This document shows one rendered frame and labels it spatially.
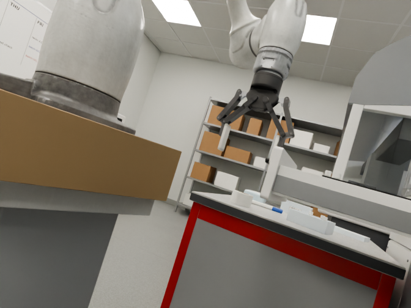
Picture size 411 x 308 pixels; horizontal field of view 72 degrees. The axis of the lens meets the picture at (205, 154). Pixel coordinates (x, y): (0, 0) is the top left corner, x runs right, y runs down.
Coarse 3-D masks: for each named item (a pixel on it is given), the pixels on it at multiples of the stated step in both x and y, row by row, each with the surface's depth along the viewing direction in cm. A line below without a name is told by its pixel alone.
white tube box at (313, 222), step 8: (288, 216) 91; (296, 216) 89; (304, 216) 88; (312, 216) 86; (304, 224) 87; (312, 224) 86; (320, 224) 84; (328, 224) 84; (320, 232) 84; (328, 232) 85
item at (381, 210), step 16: (288, 176) 57; (304, 176) 55; (320, 176) 54; (272, 192) 57; (288, 192) 56; (304, 192) 55; (320, 192) 54; (336, 192) 52; (352, 192) 52; (368, 192) 51; (320, 208) 53; (336, 208) 52; (352, 208) 51; (368, 208) 50; (384, 208) 49; (400, 208) 48; (384, 224) 49; (400, 224) 48
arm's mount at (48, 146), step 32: (0, 96) 30; (0, 128) 31; (32, 128) 33; (64, 128) 36; (96, 128) 39; (0, 160) 31; (32, 160) 34; (64, 160) 37; (96, 160) 40; (128, 160) 45; (160, 160) 50; (128, 192) 46; (160, 192) 52
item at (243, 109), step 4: (256, 96) 70; (248, 100) 71; (252, 100) 71; (244, 104) 71; (248, 104) 71; (240, 108) 72; (244, 108) 72; (248, 108) 73; (232, 112) 73; (236, 112) 72; (240, 112) 72; (244, 112) 73; (228, 116) 73; (232, 116) 73; (236, 116) 73; (224, 120) 73; (228, 120) 73; (232, 120) 74; (228, 124) 75
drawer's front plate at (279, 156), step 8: (280, 152) 56; (272, 160) 56; (280, 160) 57; (288, 160) 66; (272, 168) 56; (296, 168) 82; (272, 176) 56; (264, 184) 56; (272, 184) 56; (264, 192) 56; (280, 200) 71
